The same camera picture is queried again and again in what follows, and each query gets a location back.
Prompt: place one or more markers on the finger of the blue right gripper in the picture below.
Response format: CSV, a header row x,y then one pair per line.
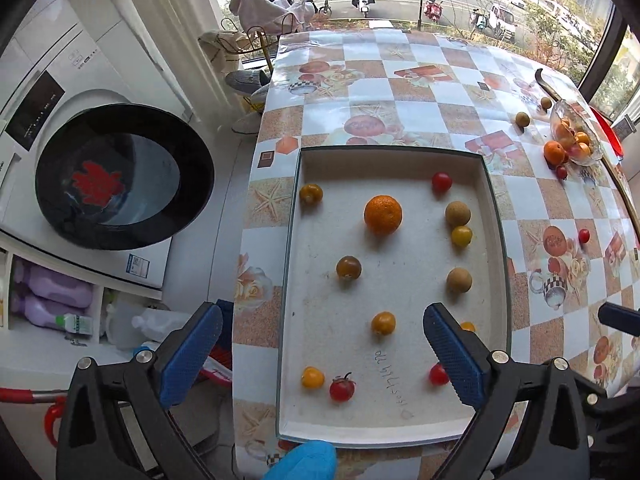
x,y
620,318

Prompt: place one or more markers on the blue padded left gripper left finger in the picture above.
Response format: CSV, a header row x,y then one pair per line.
x,y
93,440

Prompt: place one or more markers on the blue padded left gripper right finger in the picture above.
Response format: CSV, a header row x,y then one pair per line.
x,y
571,428

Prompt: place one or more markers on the yellow-orange cherry tomato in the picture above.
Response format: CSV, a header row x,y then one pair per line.
x,y
383,324

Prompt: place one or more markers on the large orange mandarin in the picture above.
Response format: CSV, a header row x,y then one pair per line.
x,y
382,215

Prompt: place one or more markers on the clear plastic bottle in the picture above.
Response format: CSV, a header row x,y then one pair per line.
x,y
128,326

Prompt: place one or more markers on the purple detergent bottle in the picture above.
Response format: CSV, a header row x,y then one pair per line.
x,y
54,286

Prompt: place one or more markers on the orange-yellow cherry tomato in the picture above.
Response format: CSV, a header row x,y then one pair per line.
x,y
470,327

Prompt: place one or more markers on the red cherry tomato front mandarin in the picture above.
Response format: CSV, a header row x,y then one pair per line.
x,y
561,172

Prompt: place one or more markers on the tan longan fruit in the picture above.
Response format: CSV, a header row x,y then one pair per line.
x,y
457,213
459,280

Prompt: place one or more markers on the red cherry tomato lower pair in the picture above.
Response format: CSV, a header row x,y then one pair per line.
x,y
437,375

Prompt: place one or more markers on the red cherry tomato pair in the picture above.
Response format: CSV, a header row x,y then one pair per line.
x,y
441,182
437,375

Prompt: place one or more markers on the yellow cherry tomato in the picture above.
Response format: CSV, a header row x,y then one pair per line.
x,y
461,236

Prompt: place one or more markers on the red plastic basin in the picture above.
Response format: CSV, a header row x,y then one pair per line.
x,y
610,134

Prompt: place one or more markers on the clear glass fruit bowl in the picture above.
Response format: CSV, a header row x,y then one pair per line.
x,y
568,127

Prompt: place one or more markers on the green-yellow small fruit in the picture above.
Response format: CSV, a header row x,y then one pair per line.
x,y
522,120

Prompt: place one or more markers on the red cherry tomato upper pair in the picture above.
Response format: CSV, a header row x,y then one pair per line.
x,y
441,182

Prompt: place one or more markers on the red tomato with stem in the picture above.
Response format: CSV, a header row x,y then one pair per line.
x,y
342,388

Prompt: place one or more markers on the white shallow tray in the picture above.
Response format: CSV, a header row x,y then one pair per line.
x,y
326,320

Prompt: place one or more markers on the white washing machine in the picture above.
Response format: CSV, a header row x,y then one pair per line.
x,y
90,176

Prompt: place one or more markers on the brown dark cherry tomato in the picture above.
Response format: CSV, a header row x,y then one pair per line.
x,y
348,268

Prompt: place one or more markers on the white cloth on rack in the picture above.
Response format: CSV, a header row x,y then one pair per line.
x,y
273,18

